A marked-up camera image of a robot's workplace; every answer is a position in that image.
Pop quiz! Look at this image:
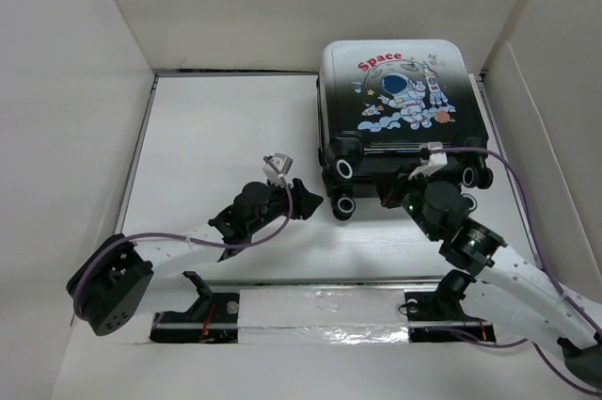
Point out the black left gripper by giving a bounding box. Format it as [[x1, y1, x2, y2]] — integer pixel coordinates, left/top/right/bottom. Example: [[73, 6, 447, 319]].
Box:
[[247, 174, 320, 235]]

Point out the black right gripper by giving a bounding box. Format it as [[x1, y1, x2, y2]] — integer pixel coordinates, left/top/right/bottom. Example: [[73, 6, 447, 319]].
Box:
[[369, 163, 440, 242]]

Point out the black white space suitcase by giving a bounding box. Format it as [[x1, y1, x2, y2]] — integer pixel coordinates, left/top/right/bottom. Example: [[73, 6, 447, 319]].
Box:
[[316, 39, 494, 221]]

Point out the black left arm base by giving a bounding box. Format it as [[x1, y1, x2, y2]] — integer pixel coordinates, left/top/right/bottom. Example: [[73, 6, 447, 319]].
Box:
[[150, 271, 240, 344]]

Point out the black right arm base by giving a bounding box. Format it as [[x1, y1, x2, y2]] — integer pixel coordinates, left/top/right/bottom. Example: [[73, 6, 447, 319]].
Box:
[[398, 291, 497, 344]]

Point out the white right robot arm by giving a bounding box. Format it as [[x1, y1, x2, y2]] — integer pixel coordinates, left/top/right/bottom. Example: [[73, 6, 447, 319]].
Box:
[[376, 174, 601, 390]]

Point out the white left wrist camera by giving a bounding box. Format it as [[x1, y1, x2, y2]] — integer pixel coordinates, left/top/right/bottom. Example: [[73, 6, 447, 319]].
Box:
[[262, 153, 293, 186]]

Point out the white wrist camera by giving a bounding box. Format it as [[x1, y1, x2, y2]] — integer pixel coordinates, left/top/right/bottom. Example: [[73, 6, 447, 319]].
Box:
[[408, 142, 448, 180], [262, 153, 293, 186]]

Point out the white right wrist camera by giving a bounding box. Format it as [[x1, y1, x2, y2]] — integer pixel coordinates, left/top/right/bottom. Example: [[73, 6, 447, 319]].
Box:
[[408, 142, 448, 180]]

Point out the aluminium mounting rail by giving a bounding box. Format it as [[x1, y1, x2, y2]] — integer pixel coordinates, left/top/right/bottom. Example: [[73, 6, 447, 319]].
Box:
[[152, 316, 490, 330]]

